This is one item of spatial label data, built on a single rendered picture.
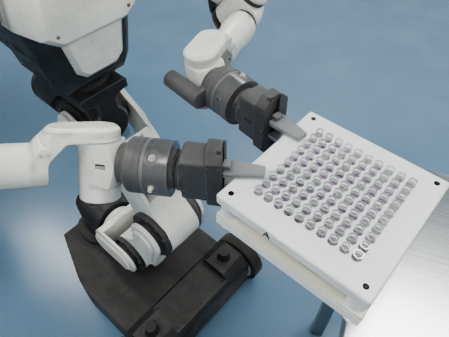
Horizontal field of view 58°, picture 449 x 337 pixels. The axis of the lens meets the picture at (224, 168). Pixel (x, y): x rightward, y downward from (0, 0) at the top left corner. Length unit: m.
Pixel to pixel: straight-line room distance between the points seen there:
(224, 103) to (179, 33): 2.40
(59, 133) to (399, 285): 0.59
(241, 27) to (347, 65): 1.98
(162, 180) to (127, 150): 0.07
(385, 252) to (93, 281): 1.20
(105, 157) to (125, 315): 0.94
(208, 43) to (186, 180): 0.30
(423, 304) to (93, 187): 0.56
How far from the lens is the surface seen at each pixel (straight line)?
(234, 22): 0.92
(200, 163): 0.58
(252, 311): 1.66
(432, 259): 0.82
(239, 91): 0.72
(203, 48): 0.79
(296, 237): 0.55
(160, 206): 1.07
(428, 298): 0.78
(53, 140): 0.62
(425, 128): 2.52
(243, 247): 1.55
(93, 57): 0.90
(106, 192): 0.66
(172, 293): 1.48
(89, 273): 1.61
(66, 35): 0.83
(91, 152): 0.64
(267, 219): 0.56
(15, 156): 0.63
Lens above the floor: 1.53
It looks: 48 degrees down
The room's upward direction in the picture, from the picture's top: straight up
